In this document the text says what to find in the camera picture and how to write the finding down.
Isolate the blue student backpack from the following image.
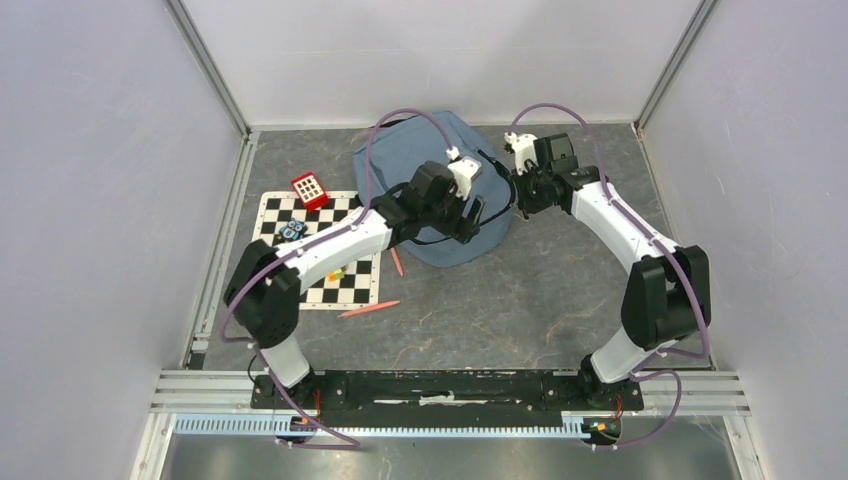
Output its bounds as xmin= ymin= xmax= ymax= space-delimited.
xmin=352 ymin=111 xmax=514 ymax=268

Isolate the orange pencil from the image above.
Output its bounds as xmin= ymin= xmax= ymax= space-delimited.
xmin=339 ymin=300 xmax=400 ymax=318
xmin=390 ymin=247 xmax=405 ymax=277

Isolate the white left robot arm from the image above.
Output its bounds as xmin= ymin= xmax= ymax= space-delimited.
xmin=225 ymin=157 xmax=485 ymax=408

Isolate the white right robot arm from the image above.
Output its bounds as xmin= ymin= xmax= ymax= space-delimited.
xmin=504 ymin=133 xmax=711 ymax=408

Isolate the black white chessboard mat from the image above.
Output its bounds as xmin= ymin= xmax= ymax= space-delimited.
xmin=252 ymin=191 xmax=381 ymax=311

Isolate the red white toy block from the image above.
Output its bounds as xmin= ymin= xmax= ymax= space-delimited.
xmin=291 ymin=172 xmax=329 ymax=211

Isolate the blue owl toy figure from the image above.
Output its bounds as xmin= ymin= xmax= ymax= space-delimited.
xmin=277 ymin=218 xmax=308 ymax=242

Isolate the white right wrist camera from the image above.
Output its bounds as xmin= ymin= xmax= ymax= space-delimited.
xmin=504 ymin=132 xmax=539 ymax=176

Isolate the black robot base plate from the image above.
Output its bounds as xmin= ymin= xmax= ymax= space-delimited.
xmin=288 ymin=369 xmax=644 ymax=428

